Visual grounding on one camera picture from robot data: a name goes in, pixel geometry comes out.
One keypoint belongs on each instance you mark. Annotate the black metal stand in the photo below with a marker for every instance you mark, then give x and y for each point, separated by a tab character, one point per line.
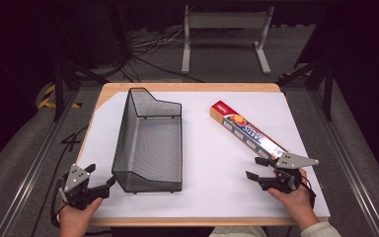
327	89
59	89

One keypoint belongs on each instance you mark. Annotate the white table mat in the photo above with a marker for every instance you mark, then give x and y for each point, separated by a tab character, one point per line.
217	177

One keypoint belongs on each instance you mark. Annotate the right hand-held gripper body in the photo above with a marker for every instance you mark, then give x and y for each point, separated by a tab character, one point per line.
291	171

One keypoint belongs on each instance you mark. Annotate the yellow black hazard tape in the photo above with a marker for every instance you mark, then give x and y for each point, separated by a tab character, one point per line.
47	98

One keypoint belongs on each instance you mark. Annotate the person's light trousers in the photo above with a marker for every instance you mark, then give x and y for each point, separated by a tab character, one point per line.
233	232

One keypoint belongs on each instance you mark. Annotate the aluminium floor rail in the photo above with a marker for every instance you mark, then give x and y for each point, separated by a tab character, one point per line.
29	177
352	171

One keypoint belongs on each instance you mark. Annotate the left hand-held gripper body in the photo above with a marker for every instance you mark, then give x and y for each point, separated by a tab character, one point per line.
75	179

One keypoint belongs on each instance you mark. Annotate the long plastic wrap box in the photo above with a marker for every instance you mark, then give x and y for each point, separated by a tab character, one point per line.
246	130

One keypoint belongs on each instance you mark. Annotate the grey metal stand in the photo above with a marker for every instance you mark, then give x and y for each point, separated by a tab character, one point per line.
225	20

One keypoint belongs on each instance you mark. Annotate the person's left hand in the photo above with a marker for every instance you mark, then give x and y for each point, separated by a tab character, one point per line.
75	219

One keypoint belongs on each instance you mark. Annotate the person's right hand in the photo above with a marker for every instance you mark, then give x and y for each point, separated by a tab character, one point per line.
296	202

